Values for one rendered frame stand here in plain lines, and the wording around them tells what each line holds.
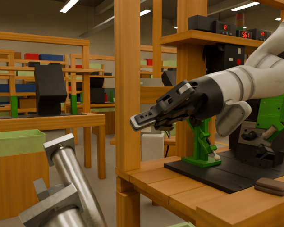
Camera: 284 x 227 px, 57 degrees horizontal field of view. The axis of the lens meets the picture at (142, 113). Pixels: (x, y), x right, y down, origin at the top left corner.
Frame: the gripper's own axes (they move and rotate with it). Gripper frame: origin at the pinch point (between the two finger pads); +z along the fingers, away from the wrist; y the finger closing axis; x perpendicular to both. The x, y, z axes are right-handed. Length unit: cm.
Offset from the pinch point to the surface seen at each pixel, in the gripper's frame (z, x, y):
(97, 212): 12.3, 10.0, 1.5
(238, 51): -98, -43, -54
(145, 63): -409, -471, -601
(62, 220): 16.5, 11.8, 14.9
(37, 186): 17.6, 4.4, 2.8
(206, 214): -22, 17, -42
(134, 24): -41, -65, -41
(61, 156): 13.7, 1.5, 1.7
